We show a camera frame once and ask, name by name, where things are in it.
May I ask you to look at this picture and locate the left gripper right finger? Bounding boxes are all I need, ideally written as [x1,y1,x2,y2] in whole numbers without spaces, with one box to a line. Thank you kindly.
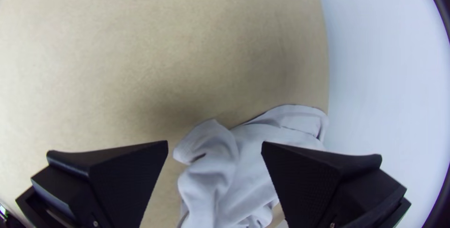
[261,141,413,228]

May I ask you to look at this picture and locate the grey t-shirt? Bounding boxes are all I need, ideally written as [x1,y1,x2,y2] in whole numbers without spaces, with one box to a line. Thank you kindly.
[172,104,330,228]

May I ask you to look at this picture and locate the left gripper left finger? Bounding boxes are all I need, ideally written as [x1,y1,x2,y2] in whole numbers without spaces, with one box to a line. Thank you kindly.
[15,140,169,228]

